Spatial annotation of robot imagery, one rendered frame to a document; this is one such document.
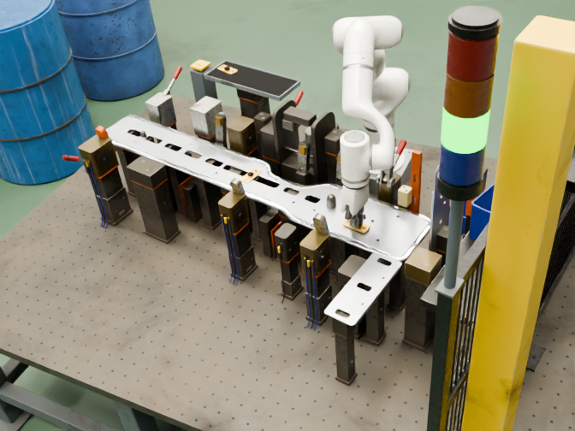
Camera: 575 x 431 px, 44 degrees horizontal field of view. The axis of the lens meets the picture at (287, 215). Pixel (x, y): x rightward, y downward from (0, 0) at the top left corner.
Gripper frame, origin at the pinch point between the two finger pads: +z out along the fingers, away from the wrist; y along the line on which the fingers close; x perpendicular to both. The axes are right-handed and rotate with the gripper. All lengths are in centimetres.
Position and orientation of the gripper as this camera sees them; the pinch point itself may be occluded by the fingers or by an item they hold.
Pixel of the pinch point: (356, 219)
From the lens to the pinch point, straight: 226.0
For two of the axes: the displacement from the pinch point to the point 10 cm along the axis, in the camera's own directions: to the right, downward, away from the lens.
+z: 0.8, 7.6, 6.5
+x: 8.1, 3.2, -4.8
